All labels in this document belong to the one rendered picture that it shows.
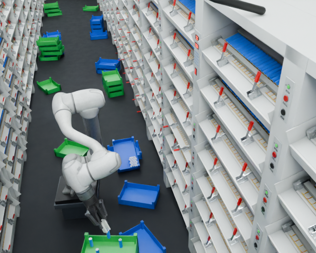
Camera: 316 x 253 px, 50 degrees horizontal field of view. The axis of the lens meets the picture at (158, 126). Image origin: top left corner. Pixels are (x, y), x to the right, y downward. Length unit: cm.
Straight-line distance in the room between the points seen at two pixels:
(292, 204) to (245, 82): 44
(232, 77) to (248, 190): 43
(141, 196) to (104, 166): 117
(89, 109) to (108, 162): 52
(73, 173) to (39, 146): 189
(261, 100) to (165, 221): 172
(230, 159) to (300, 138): 54
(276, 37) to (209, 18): 57
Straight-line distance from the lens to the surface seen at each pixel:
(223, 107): 146
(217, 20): 152
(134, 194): 290
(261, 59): 131
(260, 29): 105
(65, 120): 206
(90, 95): 214
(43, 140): 371
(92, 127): 230
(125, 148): 321
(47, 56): 573
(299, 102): 92
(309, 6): 130
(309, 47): 93
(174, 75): 213
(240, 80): 127
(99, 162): 176
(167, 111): 247
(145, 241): 258
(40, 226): 285
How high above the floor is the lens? 206
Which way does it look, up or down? 34 degrees down
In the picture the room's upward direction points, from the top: 2 degrees counter-clockwise
